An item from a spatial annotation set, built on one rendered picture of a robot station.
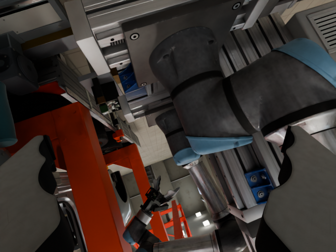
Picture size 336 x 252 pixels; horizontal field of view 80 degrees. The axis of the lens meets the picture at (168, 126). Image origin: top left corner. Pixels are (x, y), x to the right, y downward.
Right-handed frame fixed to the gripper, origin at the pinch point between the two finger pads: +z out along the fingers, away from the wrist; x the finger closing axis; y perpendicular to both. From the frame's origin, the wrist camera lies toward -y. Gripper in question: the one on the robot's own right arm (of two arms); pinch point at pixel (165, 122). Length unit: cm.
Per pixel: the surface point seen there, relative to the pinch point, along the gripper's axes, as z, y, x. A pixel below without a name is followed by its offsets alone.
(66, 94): 109, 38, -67
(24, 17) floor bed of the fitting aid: 105, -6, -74
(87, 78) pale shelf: 95, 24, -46
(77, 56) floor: 151, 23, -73
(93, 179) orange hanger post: 65, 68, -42
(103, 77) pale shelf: 100, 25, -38
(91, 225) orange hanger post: 50, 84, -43
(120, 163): 218, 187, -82
